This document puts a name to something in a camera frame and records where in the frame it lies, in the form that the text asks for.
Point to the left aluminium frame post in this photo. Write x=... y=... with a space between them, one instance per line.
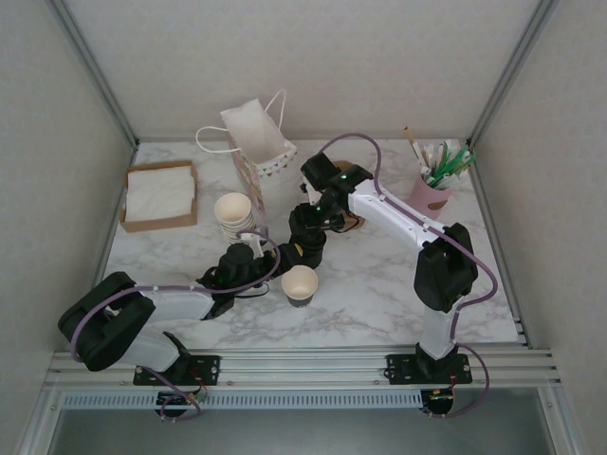
x=95 y=71

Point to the brown pulp cup carrier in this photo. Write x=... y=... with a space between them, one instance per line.
x=342 y=164
x=358 y=223

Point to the right aluminium frame post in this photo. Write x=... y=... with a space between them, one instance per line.
x=511 y=71

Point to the white paper gift bag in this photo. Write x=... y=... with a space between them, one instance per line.
x=280 y=194

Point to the stack of black lids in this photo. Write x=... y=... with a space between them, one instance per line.
x=313 y=251

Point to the left aluminium side rail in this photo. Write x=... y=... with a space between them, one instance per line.
x=129 y=158

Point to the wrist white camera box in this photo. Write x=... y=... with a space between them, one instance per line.
x=312 y=194
x=251 y=242

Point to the left controller board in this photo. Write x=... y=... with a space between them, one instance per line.
x=173 y=400

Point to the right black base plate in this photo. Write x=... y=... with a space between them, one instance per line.
x=400 y=369

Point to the white paper napkins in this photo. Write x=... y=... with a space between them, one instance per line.
x=156 y=189

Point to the aluminium mounting rail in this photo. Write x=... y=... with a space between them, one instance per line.
x=303 y=367

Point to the brown tipped wrapped stirrer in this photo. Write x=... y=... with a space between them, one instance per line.
x=413 y=144

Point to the aluminium side rail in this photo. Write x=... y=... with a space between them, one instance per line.
x=129 y=158
x=498 y=246

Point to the right controller board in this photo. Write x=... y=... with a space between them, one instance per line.
x=441 y=403

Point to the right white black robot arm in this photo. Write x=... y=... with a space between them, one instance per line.
x=393 y=208

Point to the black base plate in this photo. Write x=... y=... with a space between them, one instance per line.
x=208 y=367
x=400 y=369

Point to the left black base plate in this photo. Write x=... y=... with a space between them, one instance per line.
x=208 y=367

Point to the aluminium frame post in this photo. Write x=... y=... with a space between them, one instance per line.
x=95 y=71
x=511 y=71

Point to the controller board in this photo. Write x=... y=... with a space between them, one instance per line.
x=441 y=403
x=173 y=400

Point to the white wrapped straw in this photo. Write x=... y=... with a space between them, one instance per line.
x=428 y=156

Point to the right aluminium side rail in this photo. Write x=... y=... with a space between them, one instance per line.
x=498 y=246

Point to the brown cardboard napkin box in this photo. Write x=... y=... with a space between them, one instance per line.
x=156 y=225

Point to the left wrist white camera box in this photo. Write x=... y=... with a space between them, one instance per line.
x=251 y=242

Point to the stack of paper cups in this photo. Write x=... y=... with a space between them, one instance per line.
x=232 y=208

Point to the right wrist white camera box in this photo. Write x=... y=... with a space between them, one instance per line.
x=312 y=194

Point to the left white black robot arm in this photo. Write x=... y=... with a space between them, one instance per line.
x=175 y=301

